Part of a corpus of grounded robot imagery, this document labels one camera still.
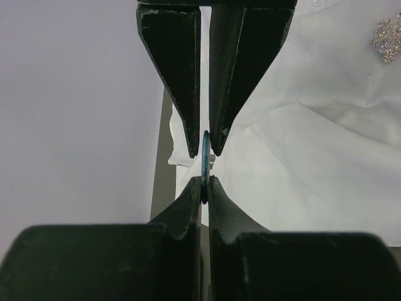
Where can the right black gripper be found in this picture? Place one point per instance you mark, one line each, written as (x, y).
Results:
(245, 36)

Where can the sparkly snowflake brooch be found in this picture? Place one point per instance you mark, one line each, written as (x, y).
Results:
(386, 38)

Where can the white shirt garment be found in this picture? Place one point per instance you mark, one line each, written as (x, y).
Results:
(317, 145)

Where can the round clear blue brooch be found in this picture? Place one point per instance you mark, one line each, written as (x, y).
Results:
(206, 165)

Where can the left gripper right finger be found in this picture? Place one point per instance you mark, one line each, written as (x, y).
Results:
(249, 262)

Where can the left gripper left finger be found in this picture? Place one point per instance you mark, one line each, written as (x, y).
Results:
(158, 260)

